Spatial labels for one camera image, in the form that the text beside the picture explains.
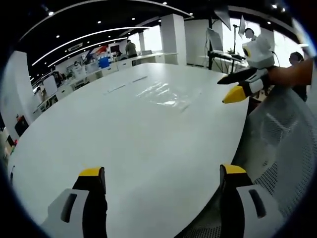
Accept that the white mesh office chair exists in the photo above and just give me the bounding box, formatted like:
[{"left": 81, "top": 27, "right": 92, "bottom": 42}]
[{"left": 177, "top": 85, "right": 317, "bottom": 238}]

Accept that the studio softbox light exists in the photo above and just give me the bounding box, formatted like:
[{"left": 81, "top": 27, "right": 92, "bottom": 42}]
[{"left": 213, "top": 4, "right": 233, "bottom": 31}]

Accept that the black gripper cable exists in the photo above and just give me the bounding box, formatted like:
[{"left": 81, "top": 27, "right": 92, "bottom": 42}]
[{"left": 271, "top": 50, "right": 282, "bottom": 68}]

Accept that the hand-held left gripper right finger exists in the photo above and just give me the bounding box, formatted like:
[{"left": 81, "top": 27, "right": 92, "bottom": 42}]
[{"left": 219, "top": 163, "right": 286, "bottom": 238}]

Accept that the clear resealable bag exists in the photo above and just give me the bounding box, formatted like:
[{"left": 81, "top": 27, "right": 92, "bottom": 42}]
[{"left": 133, "top": 79, "right": 203, "bottom": 114}]

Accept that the black cabinet with red item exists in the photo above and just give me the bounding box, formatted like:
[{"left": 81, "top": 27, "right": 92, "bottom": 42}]
[{"left": 14, "top": 114, "right": 30, "bottom": 137}]

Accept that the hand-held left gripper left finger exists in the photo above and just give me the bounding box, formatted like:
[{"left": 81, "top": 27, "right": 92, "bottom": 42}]
[{"left": 40, "top": 166, "right": 108, "bottom": 238}]

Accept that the blue storage crate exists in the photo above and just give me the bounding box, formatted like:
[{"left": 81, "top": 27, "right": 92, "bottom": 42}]
[{"left": 98, "top": 56, "right": 111, "bottom": 69}]

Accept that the open laptop on stand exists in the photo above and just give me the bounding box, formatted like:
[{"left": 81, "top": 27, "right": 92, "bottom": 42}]
[{"left": 206, "top": 27, "right": 246, "bottom": 61}]

